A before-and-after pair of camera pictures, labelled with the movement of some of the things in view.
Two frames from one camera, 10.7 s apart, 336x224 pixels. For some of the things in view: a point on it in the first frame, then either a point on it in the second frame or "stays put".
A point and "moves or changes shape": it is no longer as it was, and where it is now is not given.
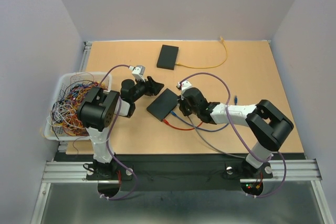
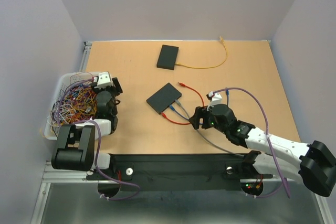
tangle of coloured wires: (63, 117) stays put
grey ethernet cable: (210, 144) to (179, 104)
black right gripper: (181, 101) to (200, 112)
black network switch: (167, 57) stays put
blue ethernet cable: (174, 114) to (172, 108)
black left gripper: (153, 87) to (116, 92)
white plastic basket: (50, 131) stays put
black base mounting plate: (177, 172) stays put
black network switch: (163, 104) moves or changes shape
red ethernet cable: (166, 122) to (163, 115)
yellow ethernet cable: (222, 62) stays put
